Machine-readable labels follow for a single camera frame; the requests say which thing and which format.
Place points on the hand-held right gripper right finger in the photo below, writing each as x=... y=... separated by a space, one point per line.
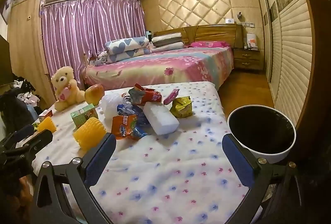
x=238 y=159

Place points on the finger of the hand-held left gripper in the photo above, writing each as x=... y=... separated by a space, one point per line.
x=38 y=138
x=25 y=131

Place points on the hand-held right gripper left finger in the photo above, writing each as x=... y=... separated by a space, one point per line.
x=100 y=159

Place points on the white trash bin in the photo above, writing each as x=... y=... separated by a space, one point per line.
x=271 y=157

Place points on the orange snack wrapper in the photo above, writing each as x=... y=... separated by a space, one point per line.
x=122 y=127

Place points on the green juice box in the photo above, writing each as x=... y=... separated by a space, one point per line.
x=82 y=115

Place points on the white plastic bag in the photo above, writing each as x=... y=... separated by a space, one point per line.
x=110 y=105

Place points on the silver blue snack wrapper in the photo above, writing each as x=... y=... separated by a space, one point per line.
x=124 y=109

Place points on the white foam block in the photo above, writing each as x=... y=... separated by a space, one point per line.
x=160 y=118

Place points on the yellow green snack wrapper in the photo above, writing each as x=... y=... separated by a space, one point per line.
x=181 y=107

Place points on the red cracker packet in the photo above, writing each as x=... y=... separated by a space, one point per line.
x=150 y=97

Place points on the pink snack wrapper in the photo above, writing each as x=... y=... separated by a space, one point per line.
x=172 y=96

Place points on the small red white box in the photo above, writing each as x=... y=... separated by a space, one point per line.
x=45 y=115

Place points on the large yellow corn toy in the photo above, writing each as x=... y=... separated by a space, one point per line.
x=88 y=133

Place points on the pile of clothes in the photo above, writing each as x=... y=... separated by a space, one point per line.
x=18 y=102

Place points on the cream teddy bear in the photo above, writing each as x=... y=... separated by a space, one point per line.
x=64 y=84

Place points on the yellow red apple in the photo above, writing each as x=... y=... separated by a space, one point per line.
x=94 y=93

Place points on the white floral blanket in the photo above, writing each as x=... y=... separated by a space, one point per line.
x=168 y=162

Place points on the light wooden wardrobe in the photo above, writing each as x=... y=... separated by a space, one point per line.
x=25 y=45

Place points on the heap of soft toys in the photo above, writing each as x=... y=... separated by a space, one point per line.
x=99 y=58

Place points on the wooden nightstand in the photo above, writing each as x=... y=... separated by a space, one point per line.
x=247 y=58

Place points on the blue heart print pillow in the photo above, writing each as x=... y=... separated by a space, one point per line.
x=129 y=56
x=124 y=44

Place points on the bed with pink floral sheet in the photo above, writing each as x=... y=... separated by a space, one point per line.
x=155 y=66

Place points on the pink pillow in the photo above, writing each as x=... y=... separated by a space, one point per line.
x=209 y=44

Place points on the white orange box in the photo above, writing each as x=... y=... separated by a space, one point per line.
x=251 y=40

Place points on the purple satin curtain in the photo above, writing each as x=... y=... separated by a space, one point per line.
x=90 y=27

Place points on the cream sliding door wardrobe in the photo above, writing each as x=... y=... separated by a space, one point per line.
x=289 y=45

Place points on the wooden headboard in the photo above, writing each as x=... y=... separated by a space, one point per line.
x=214 y=32

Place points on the folded grey striped quilt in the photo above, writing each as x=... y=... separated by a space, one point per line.
x=166 y=40

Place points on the small white device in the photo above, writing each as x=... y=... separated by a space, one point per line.
x=229 y=21

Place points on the small dark figurine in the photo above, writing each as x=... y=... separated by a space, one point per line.
x=239 y=15

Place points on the wall switch panel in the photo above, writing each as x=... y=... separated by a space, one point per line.
x=247 y=24

